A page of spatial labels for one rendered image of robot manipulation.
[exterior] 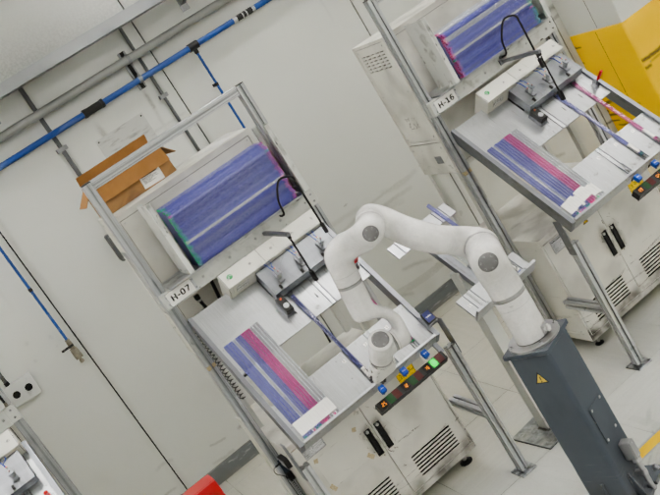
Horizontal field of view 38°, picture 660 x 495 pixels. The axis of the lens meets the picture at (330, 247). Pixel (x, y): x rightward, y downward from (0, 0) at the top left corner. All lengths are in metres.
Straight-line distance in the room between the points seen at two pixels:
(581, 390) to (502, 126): 1.45
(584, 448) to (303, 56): 3.05
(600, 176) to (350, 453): 1.57
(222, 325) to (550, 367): 1.31
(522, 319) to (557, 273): 1.17
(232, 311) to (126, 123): 1.77
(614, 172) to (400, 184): 1.91
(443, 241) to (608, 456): 0.95
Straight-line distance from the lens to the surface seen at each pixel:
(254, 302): 3.84
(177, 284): 3.78
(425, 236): 3.13
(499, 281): 3.17
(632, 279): 4.67
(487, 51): 4.41
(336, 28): 5.75
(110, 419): 5.37
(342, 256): 3.15
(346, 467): 4.00
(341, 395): 3.62
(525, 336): 3.28
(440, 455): 4.20
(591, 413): 3.42
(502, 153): 4.24
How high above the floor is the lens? 2.12
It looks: 14 degrees down
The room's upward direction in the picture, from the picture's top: 32 degrees counter-clockwise
